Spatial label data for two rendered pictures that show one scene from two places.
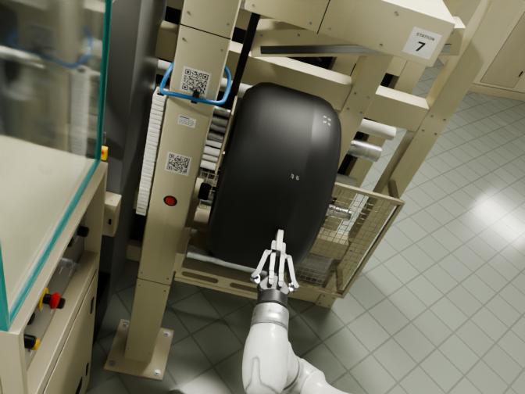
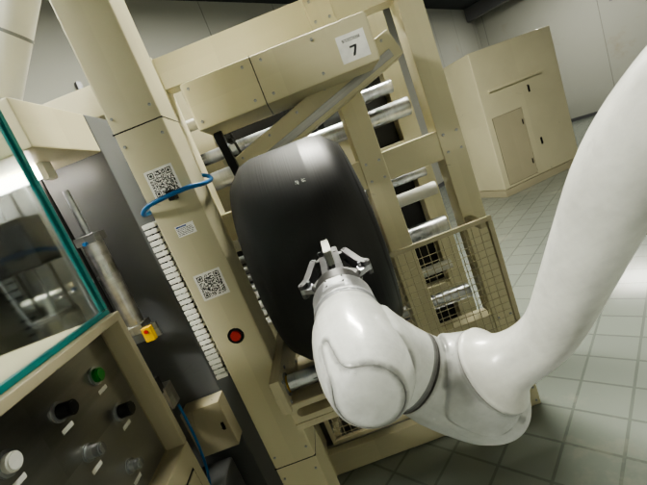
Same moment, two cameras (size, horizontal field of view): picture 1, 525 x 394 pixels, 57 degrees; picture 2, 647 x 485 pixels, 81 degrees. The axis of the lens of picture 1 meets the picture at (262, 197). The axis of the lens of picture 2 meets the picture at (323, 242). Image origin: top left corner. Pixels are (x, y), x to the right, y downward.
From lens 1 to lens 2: 0.83 m
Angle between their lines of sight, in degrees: 30
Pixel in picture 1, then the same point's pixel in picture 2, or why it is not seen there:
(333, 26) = (274, 89)
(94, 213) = (143, 387)
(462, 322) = not seen: outside the picture
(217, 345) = not seen: outside the picture
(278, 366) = (366, 325)
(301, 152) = (293, 161)
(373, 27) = (305, 64)
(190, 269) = (302, 400)
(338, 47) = (306, 120)
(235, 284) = not seen: hidden behind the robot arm
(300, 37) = (271, 136)
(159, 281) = (301, 457)
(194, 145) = (211, 251)
